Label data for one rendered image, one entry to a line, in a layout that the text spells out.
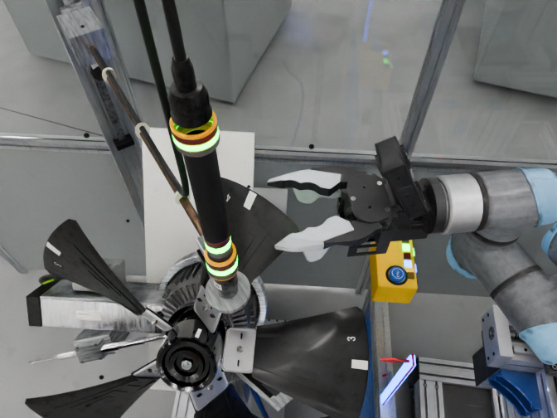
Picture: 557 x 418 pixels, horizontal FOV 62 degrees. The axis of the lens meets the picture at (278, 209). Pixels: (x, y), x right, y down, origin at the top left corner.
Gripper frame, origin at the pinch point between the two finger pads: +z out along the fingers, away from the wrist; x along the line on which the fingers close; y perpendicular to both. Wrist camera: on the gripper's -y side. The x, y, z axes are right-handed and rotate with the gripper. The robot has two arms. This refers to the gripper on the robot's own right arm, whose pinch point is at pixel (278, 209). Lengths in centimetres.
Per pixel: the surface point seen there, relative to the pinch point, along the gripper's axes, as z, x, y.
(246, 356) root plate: 6.6, -1.9, 47.8
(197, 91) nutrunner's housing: 7.0, -1.0, -19.5
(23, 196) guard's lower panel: 90, 86, 98
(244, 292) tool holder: 5.3, -1.1, 19.8
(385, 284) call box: -29, 16, 59
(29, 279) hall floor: 118, 87, 166
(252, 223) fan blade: 3.2, 14.8, 24.8
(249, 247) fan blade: 4.0, 11.3, 27.5
